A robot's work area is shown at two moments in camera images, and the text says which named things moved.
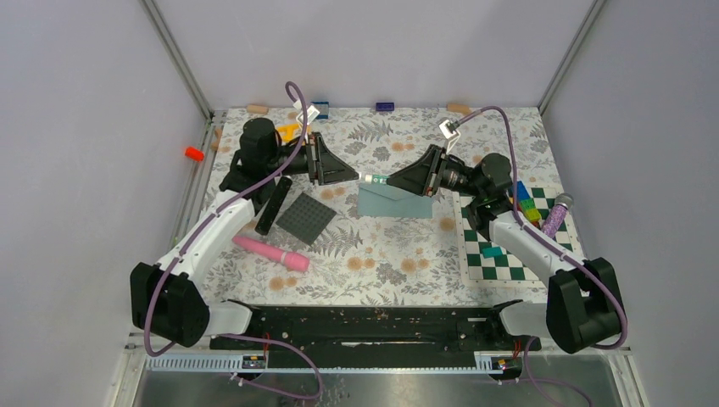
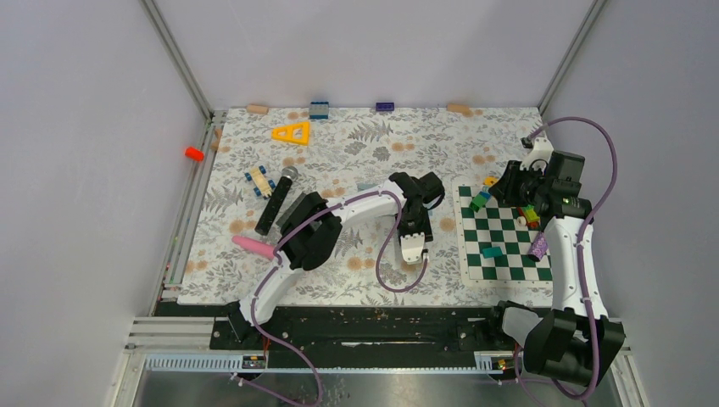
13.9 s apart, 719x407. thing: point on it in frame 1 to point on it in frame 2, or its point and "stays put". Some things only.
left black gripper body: (304, 160) to (416, 223)
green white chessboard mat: (487, 263) stays put
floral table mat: (371, 238) stays put
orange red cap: (194, 153) stays put
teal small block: (492, 252) stays put
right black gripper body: (450, 175) to (532, 184)
